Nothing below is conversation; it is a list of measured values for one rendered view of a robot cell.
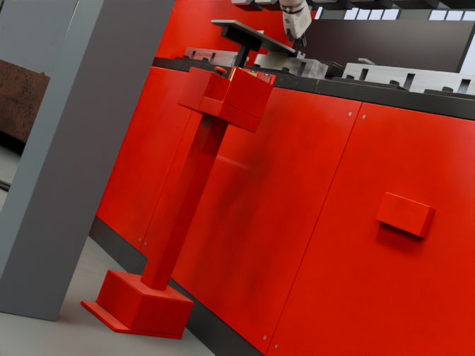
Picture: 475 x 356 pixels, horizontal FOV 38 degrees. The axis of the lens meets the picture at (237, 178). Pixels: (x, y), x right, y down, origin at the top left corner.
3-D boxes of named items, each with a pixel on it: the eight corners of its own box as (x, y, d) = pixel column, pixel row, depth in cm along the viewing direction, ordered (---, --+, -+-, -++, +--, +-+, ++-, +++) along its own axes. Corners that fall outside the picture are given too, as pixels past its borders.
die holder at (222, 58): (179, 66, 323) (186, 46, 323) (190, 71, 326) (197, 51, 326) (229, 74, 280) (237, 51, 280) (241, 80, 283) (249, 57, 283)
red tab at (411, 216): (374, 219, 166) (385, 191, 166) (380, 221, 167) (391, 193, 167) (418, 236, 153) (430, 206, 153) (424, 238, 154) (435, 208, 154)
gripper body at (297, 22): (294, 15, 223) (300, 42, 231) (310, -5, 227) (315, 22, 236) (275, 10, 226) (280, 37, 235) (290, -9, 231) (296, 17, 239)
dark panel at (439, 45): (271, 101, 350) (302, 18, 349) (274, 102, 351) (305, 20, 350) (431, 134, 253) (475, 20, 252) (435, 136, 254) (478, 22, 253)
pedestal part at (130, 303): (80, 304, 208) (93, 266, 207) (145, 313, 225) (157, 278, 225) (114, 332, 193) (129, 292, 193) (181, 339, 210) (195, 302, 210)
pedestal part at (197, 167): (139, 280, 211) (202, 113, 210) (154, 283, 215) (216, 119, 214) (150, 288, 207) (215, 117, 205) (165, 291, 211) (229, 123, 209)
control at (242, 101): (177, 103, 211) (198, 47, 211) (214, 119, 222) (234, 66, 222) (218, 116, 197) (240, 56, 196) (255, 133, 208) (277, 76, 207)
